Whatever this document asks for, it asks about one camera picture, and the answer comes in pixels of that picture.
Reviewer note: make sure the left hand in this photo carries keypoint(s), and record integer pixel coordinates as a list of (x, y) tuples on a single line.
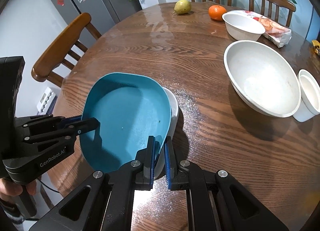
[(9, 190)]

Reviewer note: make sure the blue patterned plate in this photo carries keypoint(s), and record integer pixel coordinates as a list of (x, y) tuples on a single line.
[(174, 118)]

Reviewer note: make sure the teal blue dish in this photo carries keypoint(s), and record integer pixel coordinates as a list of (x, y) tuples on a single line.
[(129, 108)]

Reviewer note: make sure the yellow snack packet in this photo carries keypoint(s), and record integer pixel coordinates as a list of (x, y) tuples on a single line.
[(316, 47)]

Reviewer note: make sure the wooden chair left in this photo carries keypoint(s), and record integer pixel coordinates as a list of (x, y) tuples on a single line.
[(55, 54)]

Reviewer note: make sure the white snack bag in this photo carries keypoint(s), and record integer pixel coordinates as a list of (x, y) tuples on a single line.
[(278, 34)]

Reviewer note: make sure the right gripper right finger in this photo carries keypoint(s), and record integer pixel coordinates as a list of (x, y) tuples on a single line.
[(216, 200)]

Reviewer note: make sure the white ramekin cup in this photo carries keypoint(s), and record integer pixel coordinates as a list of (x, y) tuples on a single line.
[(309, 105)]

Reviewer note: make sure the medium white bowl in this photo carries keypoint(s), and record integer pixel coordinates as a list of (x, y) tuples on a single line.
[(242, 27)]

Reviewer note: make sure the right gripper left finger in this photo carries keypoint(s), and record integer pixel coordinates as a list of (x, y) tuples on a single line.
[(104, 201)]

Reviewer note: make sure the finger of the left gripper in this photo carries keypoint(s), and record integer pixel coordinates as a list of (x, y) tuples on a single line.
[(46, 120), (48, 135)]

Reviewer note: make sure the large white bowl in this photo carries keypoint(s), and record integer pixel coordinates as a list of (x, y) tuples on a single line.
[(262, 78)]

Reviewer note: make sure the green pear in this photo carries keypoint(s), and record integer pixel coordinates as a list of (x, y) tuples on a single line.
[(182, 7)]

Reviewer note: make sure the orange tangerine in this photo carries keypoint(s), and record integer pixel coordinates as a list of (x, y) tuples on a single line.
[(216, 12)]

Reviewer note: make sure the wooden chair back right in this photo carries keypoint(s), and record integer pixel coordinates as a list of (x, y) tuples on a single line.
[(278, 4)]

